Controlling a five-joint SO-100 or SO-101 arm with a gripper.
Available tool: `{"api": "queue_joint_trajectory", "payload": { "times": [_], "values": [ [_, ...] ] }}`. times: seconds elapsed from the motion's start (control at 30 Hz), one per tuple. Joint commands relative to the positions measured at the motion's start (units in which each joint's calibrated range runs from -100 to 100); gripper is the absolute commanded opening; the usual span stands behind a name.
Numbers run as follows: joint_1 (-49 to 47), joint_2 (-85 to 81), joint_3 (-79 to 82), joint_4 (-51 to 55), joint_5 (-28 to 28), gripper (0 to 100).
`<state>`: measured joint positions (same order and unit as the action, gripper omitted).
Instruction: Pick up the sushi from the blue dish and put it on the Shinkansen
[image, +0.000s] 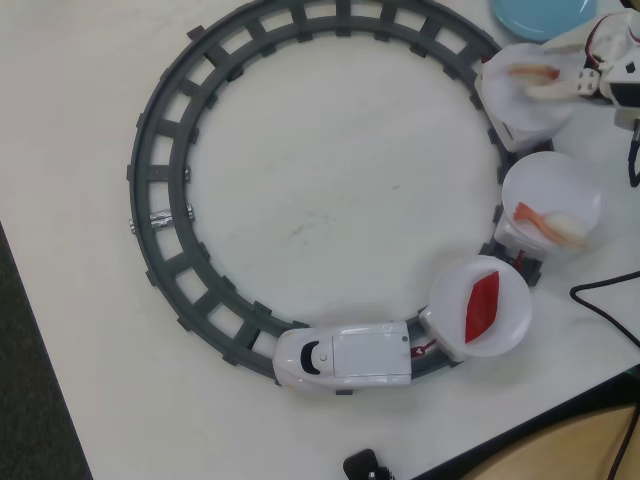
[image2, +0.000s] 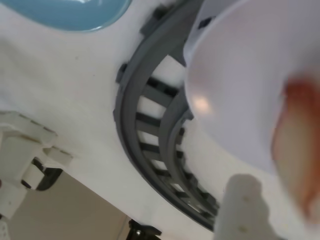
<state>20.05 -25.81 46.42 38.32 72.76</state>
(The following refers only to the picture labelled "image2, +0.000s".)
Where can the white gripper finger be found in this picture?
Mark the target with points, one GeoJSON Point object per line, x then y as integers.
{"type": "Point", "coordinates": [240, 215]}

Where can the red shrimp sushi piece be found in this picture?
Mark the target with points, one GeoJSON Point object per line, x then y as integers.
{"type": "Point", "coordinates": [295, 150]}

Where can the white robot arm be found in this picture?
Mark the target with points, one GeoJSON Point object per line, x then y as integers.
{"type": "Point", "coordinates": [15, 140]}

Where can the grey dish rack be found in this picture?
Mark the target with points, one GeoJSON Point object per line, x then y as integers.
{"type": "Point", "coordinates": [127, 120]}

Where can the blue dish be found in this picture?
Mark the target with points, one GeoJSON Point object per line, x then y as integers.
{"type": "Point", "coordinates": [62, 15]}

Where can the white round plate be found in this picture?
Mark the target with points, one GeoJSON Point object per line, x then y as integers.
{"type": "Point", "coordinates": [237, 75]}

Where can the black table clamp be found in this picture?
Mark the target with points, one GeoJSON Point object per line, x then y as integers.
{"type": "Point", "coordinates": [50, 177]}

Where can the black mounting bracket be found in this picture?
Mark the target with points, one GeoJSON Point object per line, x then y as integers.
{"type": "Point", "coordinates": [140, 232]}

